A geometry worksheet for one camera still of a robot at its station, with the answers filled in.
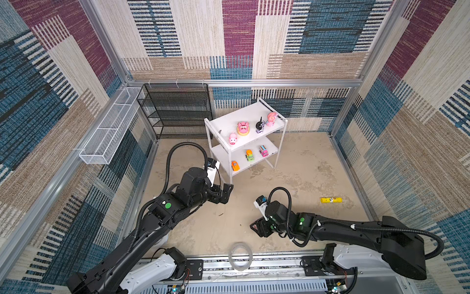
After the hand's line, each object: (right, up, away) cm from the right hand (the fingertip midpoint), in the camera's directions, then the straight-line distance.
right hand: (257, 226), depth 80 cm
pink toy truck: (+4, +33, +8) cm, 34 cm away
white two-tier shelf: (-3, +40, -4) cm, 41 cm away
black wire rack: (-44, +57, +31) cm, 78 cm away
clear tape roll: (-9, -13, -8) cm, 18 cm away
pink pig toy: (-10, +37, -9) cm, 40 cm away
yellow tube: (+36, +9, +9) cm, 38 cm away
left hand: (-14, +21, -10) cm, 27 cm away
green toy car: (-3, +31, +7) cm, 32 cm away
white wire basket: (-61, +33, -10) cm, 70 cm away
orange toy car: (-10, +26, +3) cm, 28 cm away
